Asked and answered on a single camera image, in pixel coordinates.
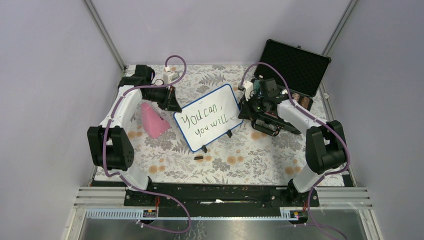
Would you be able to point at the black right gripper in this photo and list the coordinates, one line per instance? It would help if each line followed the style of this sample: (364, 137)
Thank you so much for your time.
(246, 112)

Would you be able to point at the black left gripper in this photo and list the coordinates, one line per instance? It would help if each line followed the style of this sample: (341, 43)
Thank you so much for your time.
(173, 105)

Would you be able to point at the blue framed whiteboard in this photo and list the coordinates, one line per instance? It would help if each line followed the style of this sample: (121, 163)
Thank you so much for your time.
(208, 118)

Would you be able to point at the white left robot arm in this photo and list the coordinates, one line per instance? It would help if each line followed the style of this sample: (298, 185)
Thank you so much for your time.
(109, 143)

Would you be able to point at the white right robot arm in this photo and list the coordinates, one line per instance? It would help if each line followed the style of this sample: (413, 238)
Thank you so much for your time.
(325, 145)

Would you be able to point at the pink triangular box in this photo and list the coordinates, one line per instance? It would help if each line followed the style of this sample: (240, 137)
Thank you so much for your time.
(153, 124)

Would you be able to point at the floral patterned table mat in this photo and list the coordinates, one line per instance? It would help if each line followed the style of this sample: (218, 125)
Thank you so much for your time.
(250, 157)

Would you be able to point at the black poker chip case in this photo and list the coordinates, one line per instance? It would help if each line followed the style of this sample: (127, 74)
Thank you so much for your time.
(302, 70)

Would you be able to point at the left base wiring connector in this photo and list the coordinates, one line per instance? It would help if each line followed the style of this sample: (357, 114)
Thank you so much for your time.
(152, 213)

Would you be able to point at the base wiring connector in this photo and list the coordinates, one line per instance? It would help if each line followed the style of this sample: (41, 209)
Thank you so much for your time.
(301, 216)
(152, 213)

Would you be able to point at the right base wiring connector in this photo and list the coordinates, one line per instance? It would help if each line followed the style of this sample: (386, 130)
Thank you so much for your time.
(301, 216)

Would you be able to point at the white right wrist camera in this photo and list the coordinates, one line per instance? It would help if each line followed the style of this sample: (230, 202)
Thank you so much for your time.
(248, 88)

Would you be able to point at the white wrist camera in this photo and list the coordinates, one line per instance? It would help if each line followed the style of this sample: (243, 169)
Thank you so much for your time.
(169, 76)
(248, 88)

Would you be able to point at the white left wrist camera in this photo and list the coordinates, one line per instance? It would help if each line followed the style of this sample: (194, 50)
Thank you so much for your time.
(169, 76)

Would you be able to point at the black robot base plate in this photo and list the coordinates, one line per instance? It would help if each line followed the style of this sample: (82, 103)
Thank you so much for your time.
(219, 200)

